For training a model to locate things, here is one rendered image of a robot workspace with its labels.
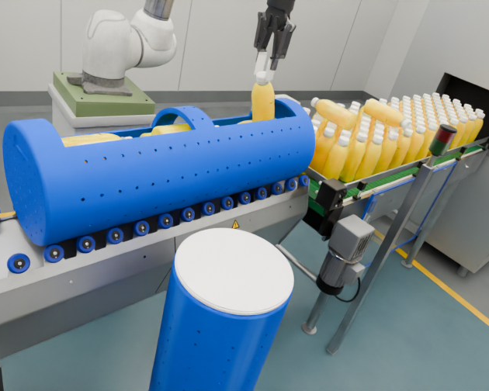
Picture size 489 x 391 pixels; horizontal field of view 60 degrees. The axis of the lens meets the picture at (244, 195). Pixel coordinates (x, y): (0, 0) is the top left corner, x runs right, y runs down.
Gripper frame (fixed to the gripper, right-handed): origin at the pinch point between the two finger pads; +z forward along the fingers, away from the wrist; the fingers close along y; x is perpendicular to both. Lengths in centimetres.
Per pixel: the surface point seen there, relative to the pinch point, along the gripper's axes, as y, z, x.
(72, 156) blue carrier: 9, 14, -61
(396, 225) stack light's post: 35, 54, 60
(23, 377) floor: -28, 134, -65
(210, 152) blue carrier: 11.5, 18.1, -25.3
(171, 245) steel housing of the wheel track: 12, 47, -34
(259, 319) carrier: 52, 34, -40
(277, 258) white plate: 41, 32, -25
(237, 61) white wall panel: -253, 88, 227
